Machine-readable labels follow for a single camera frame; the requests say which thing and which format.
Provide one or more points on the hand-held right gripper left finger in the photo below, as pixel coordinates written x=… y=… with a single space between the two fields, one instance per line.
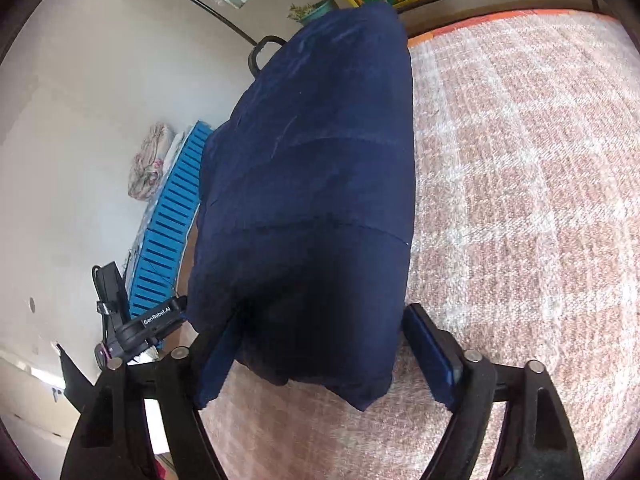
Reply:
x=226 y=347

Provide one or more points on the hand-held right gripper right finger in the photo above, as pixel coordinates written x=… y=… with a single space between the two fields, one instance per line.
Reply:
x=432 y=355

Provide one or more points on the navy puffer jacket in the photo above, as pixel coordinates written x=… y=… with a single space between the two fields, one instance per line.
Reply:
x=310 y=185

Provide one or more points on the black metal clothes rack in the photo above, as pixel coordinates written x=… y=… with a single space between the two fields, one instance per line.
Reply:
x=252 y=60

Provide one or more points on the blue folding mattress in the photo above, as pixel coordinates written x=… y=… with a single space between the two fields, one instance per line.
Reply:
x=170 y=220

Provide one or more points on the floral folded quilt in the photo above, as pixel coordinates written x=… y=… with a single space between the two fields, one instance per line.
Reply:
x=147 y=165

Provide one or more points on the pink checked blanket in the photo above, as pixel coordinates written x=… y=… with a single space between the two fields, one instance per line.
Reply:
x=525 y=210

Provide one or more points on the potted plant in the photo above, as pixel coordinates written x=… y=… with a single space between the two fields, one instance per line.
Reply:
x=317 y=10

